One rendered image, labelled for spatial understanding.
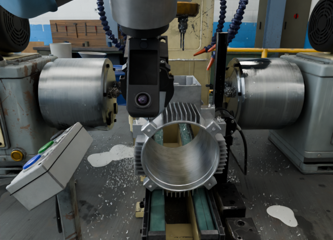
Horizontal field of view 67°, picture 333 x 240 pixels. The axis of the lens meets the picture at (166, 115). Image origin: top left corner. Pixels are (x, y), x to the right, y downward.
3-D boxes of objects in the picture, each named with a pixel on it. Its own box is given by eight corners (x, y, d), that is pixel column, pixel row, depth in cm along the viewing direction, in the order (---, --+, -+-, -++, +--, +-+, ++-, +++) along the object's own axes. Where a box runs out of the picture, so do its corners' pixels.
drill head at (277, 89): (200, 116, 104) (203, 54, 96) (298, 115, 105) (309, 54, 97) (212, 142, 81) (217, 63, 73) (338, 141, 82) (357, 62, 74)
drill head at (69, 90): (38, 117, 103) (27, 54, 95) (128, 116, 104) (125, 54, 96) (2, 144, 79) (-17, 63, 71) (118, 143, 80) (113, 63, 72)
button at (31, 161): (35, 168, 40) (27, 159, 40) (50, 158, 40) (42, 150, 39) (26, 178, 38) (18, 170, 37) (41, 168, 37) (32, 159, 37)
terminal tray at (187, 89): (153, 102, 67) (153, 75, 65) (193, 102, 68) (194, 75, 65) (153, 117, 56) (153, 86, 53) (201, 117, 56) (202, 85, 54)
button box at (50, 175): (68, 156, 53) (51, 137, 52) (94, 139, 52) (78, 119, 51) (28, 212, 37) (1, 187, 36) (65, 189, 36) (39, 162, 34)
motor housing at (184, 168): (139, 154, 72) (137, 89, 66) (205, 152, 73) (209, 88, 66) (135, 199, 53) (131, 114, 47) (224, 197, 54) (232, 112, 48)
